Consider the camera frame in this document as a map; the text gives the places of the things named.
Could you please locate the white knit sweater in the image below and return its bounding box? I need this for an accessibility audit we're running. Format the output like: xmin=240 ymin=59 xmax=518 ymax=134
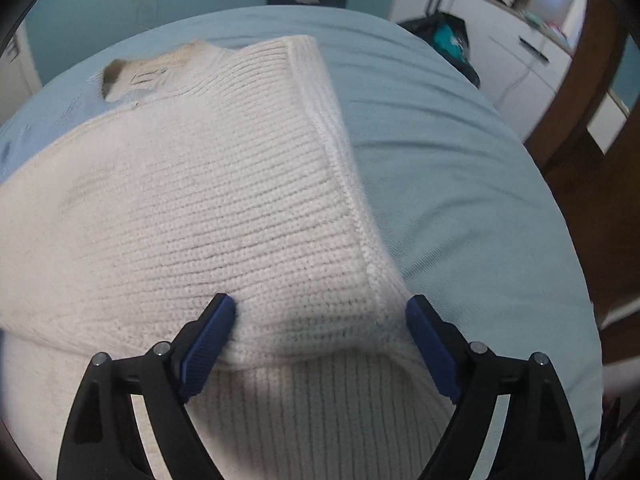
xmin=0 ymin=35 xmax=468 ymax=480

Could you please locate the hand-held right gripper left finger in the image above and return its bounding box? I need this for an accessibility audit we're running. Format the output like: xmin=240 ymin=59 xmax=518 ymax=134
xmin=56 ymin=292 xmax=237 ymax=480

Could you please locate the black bag with teal cloth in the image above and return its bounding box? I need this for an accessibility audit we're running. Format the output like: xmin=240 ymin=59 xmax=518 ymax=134
xmin=400 ymin=12 xmax=481 ymax=88

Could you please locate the bed with light blue sheet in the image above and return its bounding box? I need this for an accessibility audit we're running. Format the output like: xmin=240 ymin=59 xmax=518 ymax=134
xmin=0 ymin=6 xmax=603 ymax=480

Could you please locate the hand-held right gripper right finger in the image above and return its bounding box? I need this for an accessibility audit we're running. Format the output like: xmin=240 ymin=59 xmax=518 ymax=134
xmin=405 ymin=294 xmax=586 ymax=480

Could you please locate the white low cabinet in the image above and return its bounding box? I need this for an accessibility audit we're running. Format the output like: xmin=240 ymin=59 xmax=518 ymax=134
xmin=390 ymin=0 xmax=576 ymax=141

